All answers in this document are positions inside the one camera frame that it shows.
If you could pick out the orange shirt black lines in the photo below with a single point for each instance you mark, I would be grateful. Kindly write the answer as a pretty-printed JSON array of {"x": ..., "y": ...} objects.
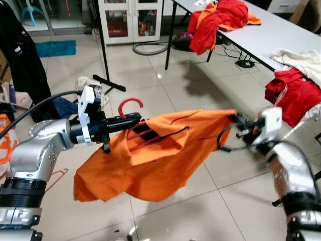
[{"x": 165, "y": 165}]

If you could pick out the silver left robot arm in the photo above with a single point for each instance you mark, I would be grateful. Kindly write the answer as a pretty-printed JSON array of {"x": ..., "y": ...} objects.
[{"x": 35, "y": 150}]

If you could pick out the orange and white bag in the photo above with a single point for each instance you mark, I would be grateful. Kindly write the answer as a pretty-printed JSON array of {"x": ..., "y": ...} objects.
[{"x": 6, "y": 150}]

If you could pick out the white glass door cabinet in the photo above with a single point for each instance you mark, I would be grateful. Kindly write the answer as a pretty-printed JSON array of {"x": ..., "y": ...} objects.
[{"x": 130, "y": 22}]

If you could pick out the orange garment black trim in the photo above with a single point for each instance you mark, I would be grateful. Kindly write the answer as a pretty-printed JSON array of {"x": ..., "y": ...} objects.
[{"x": 253, "y": 20}]

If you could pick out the white plastic bag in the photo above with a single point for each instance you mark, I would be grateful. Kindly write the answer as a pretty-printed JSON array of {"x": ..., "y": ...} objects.
[{"x": 103, "y": 93}]

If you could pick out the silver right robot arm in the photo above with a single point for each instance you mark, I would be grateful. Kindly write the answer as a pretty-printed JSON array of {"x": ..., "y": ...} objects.
[{"x": 291, "y": 170}]

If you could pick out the red shirt white stripes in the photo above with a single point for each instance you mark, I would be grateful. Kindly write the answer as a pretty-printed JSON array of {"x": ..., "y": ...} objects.
[{"x": 293, "y": 95}]

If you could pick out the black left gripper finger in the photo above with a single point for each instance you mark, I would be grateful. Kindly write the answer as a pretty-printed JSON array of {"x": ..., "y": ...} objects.
[{"x": 125, "y": 122}]

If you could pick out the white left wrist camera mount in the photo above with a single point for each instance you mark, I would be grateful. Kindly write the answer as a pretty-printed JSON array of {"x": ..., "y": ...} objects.
[{"x": 88, "y": 108}]

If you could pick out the black jacket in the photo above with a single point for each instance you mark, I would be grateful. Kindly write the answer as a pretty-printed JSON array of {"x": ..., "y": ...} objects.
[{"x": 25, "y": 65}]

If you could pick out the dark blue cloth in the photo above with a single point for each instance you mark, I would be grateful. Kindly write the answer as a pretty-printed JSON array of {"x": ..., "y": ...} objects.
[{"x": 65, "y": 108}]

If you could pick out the red garment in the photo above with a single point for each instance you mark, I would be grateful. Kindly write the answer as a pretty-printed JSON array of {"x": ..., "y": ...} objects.
[{"x": 215, "y": 25}]

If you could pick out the black rack foot bar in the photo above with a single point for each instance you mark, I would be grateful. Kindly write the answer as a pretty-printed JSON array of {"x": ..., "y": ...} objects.
[{"x": 110, "y": 84}]

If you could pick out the white table black legs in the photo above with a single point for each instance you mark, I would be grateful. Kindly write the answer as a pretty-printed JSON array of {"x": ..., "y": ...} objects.
[{"x": 271, "y": 37}]

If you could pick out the red clothes hanger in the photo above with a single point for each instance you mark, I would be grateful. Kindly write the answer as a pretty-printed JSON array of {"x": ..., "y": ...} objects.
[
  {"x": 57, "y": 175},
  {"x": 131, "y": 99}
]

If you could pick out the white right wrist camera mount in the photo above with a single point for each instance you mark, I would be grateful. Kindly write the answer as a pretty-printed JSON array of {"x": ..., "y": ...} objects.
[{"x": 271, "y": 123}]

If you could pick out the black round antenna device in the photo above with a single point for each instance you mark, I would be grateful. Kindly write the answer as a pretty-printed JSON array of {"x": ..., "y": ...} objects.
[{"x": 245, "y": 64}]

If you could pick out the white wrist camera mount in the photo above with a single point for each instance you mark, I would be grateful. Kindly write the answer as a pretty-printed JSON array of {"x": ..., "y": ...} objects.
[
  {"x": 88, "y": 108},
  {"x": 271, "y": 123}
]

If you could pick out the teal floor mat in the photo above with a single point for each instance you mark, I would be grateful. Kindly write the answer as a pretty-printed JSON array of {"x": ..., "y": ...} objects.
[{"x": 55, "y": 48}]

